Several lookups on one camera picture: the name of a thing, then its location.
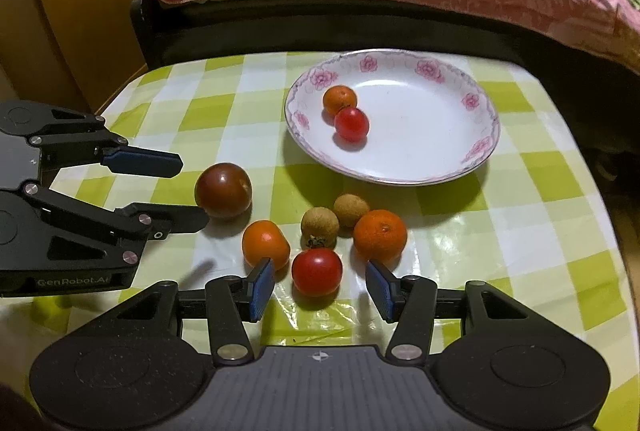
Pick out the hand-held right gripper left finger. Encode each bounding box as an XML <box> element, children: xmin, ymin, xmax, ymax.
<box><xmin>116</xmin><ymin>257</ymin><xmax>276</xmax><ymax>366</ymax></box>

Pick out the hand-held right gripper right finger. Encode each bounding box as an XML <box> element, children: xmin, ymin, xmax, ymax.
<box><xmin>365</xmin><ymin>260</ymin><xmax>528</xmax><ymax>366</ymax></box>

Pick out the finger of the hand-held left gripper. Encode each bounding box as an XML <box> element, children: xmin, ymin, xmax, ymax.
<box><xmin>30</xmin><ymin>108</ymin><xmax>184</xmax><ymax>178</ymax></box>
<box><xmin>22</xmin><ymin>184</ymin><xmax>211</xmax><ymax>269</ymax></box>

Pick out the orange tomato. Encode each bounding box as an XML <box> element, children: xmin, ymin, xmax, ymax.
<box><xmin>242</xmin><ymin>220</ymin><xmax>292</xmax><ymax>273</ymax></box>

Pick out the dark brown tomato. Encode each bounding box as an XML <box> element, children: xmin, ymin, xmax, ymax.
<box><xmin>194</xmin><ymin>162</ymin><xmax>253</xmax><ymax>219</ymax></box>

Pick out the brown longan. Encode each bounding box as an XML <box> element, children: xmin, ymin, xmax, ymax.
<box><xmin>300</xmin><ymin>206</ymin><xmax>341</xmax><ymax>249</ymax></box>
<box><xmin>333</xmin><ymin>194</ymin><xmax>371</xmax><ymax>229</ymax></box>

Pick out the white floral plate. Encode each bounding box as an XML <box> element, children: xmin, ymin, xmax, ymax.
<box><xmin>284</xmin><ymin>48</ymin><xmax>502</xmax><ymax>186</ymax></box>

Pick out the wooden cabinet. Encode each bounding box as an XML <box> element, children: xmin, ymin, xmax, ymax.
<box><xmin>0</xmin><ymin>0</ymin><xmax>168</xmax><ymax>112</ymax></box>

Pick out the small red cherry tomato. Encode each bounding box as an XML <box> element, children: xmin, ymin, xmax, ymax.
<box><xmin>334</xmin><ymin>106</ymin><xmax>370</xmax><ymax>143</ymax></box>

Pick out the small orange tangerine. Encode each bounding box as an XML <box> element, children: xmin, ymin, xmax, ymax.
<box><xmin>322</xmin><ymin>84</ymin><xmax>358</xmax><ymax>118</ymax></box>

